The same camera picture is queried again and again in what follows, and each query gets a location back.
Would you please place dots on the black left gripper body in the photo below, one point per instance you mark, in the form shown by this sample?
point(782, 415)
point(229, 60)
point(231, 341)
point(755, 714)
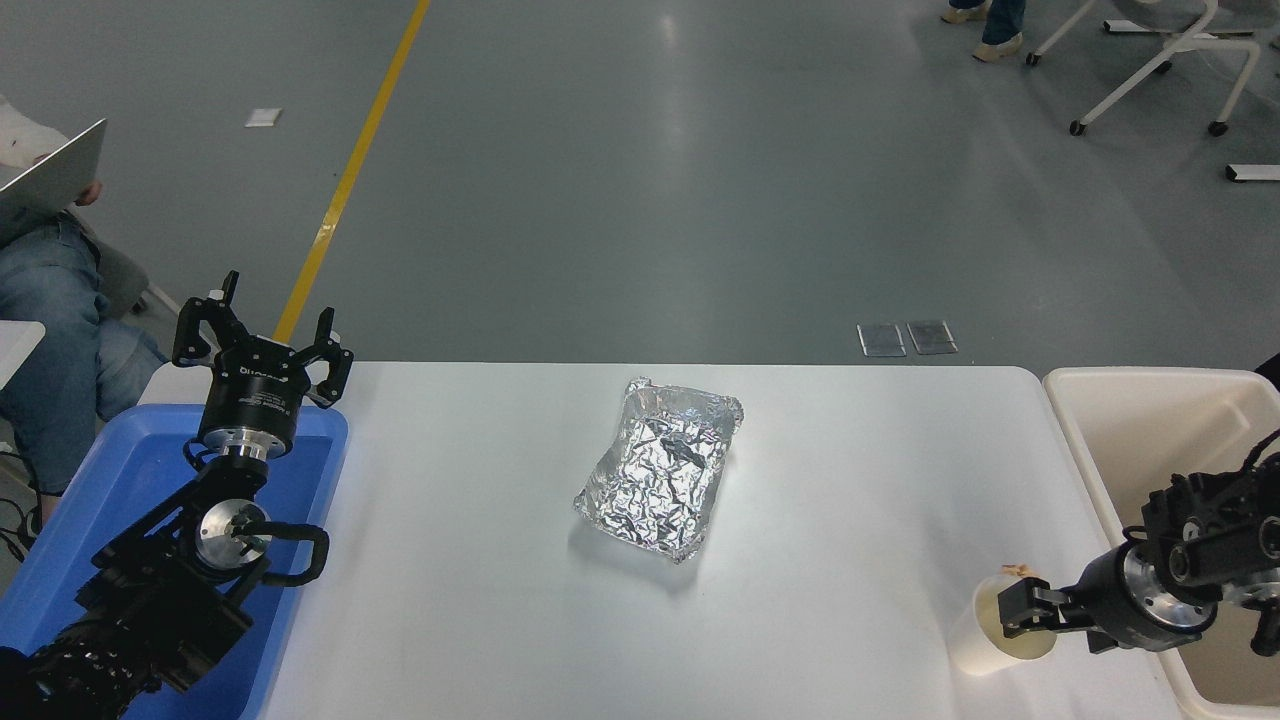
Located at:
point(250, 400)

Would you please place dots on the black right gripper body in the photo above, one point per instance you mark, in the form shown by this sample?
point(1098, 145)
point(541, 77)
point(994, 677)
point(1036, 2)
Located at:
point(1105, 600)

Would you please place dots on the white paper cup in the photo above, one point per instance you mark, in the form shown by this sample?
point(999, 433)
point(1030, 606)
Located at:
point(970, 640)

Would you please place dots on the person's hand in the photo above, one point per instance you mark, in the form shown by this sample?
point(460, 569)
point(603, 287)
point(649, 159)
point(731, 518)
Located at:
point(88, 192)

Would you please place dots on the grey chair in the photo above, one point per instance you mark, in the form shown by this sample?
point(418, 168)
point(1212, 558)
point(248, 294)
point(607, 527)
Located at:
point(125, 285)

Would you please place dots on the blue plastic tray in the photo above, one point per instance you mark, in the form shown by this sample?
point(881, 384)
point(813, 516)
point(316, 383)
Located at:
point(130, 470)

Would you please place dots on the person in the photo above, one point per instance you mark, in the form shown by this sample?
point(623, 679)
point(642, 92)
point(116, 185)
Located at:
point(1000, 30)
point(50, 330)

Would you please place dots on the large pale bin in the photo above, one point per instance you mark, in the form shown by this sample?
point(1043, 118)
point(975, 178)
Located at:
point(1120, 450)

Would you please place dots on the white desk corner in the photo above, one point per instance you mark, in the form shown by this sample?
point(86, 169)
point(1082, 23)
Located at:
point(18, 350)

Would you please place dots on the silver laptop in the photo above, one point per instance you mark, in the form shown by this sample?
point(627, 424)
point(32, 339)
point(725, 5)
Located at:
point(50, 185)

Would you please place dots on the small white floor tag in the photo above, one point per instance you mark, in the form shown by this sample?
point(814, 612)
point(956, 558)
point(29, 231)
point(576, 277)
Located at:
point(263, 117)

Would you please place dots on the metal floor plate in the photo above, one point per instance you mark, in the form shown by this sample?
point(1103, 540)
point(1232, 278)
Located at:
point(932, 337)
point(881, 340)

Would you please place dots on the crumpled foil tray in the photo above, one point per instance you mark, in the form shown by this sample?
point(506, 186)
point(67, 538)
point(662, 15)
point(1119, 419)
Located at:
point(660, 470)

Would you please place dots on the white bar on floor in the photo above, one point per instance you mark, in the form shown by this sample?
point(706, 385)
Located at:
point(1255, 173)

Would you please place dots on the white wheeled chair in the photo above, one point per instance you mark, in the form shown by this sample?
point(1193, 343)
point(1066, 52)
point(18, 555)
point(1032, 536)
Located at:
point(1180, 45)

